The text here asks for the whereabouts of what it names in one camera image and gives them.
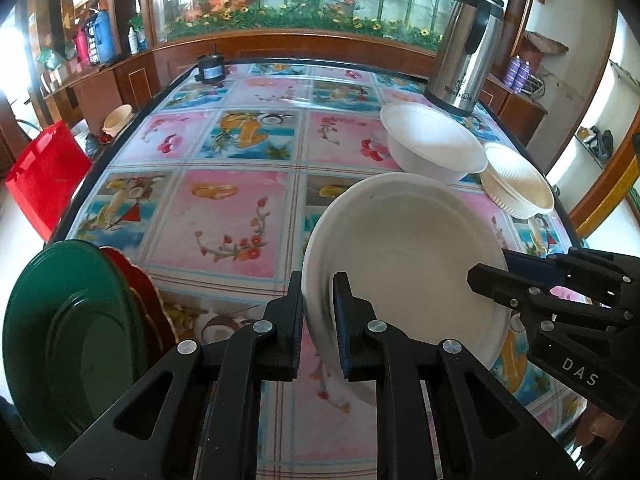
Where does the dark bundle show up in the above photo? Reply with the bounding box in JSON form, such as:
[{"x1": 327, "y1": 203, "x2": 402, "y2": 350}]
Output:
[{"x1": 587, "y1": 127, "x2": 615, "y2": 158}]

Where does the person's right hand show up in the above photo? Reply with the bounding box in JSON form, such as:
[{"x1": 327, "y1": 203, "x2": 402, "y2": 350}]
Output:
[{"x1": 575, "y1": 400, "x2": 628, "y2": 443}]

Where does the red thermos jug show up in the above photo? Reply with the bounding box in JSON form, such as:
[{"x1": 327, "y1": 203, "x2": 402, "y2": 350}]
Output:
[{"x1": 74, "y1": 27, "x2": 92, "y2": 63}]

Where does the green plastic plate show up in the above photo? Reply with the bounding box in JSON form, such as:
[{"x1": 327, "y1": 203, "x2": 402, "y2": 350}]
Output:
[{"x1": 1, "y1": 239, "x2": 151, "y2": 443}]

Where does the printed plastic tablecloth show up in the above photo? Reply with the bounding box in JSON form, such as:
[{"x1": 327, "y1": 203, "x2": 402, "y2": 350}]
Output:
[{"x1": 50, "y1": 62, "x2": 588, "y2": 480}]

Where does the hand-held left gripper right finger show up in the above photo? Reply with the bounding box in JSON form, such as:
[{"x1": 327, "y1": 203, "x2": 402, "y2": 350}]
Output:
[{"x1": 332, "y1": 271, "x2": 571, "y2": 480}]

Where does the cream patterned bowl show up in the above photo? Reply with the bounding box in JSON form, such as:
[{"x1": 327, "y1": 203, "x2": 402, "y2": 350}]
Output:
[{"x1": 479, "y1": 141, "x2": 556, "y2": 221}]

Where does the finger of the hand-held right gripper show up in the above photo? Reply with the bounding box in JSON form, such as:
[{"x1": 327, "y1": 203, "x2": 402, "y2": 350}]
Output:
[
  {"x1": 502, "y1": 246, "x2": 640, "y2": 306},
  {"x1": 467, "y1": 262, "x2": 635, "y2": 333}
]

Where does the stainless steel thermos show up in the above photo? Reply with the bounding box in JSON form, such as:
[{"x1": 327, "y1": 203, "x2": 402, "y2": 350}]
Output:
[{"x1": 424, "y1": 0, "x2": 505, "y2": 118}]

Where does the wooden cabinet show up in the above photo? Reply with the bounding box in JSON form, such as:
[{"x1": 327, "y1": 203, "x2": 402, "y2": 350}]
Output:
[{"x1": 30, "y1": 0, "x2": 551, "y2": 146}]

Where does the painted flower glass panel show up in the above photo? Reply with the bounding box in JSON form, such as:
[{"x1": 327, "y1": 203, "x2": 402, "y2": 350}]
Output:
[{"x1": 150, "y1": 0, "x2": 506, "y2": 53}]

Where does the green shiny object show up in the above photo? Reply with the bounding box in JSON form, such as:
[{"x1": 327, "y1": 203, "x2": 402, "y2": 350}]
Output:
[{"x1": 37, "y1": 47, "x2": 66, "y2": 71}]

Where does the small cream bowl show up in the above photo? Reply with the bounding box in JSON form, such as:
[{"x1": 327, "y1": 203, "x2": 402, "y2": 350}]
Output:
[{"x1": 101, "y1": 104, "x2": 135, "y2": 137}]

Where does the brown flat object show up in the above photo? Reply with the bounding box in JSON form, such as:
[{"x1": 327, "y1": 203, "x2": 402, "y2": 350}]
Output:
[{"x1": 525, "y1": 30, "x2": 570, "y2": 57}]

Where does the blue thermos jug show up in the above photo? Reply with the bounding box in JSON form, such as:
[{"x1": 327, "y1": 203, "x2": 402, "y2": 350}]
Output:
[{"x1": 89, "y1": 8, "x2": 115, "y2": 66}]

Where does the red plastic plate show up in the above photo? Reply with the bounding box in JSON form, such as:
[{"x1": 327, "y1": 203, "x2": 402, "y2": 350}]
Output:
[{"x1": 99, "y1": 246, "x2": 177, "y2": 356}]

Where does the white deep bowl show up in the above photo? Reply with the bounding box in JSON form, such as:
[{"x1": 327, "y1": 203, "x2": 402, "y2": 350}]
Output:
[{"x1": 379, "y1": 102, "x2": 488, "y2": 185}]

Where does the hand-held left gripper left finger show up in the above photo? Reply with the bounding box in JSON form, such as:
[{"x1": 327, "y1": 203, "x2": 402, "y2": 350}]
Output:
[{"x1": 52, "y1": 272, "x2": 307, "y2": 480}]

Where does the white shallow plate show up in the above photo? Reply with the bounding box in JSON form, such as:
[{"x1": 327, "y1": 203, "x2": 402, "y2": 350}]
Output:
[{"x1": 302, "y1": 172, "x2": 512, "y2": 408}]

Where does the small black cylindrical object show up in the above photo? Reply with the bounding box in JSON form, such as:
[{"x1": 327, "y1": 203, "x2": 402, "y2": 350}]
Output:
[{"x1": 194, "y1": 52, "x2": 228, "y2": 84}]

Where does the wire rack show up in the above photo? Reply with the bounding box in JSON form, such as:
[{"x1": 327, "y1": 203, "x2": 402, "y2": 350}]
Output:
[{"x1": 527, "y1": 72, "x2": 548, "y2": 103}]

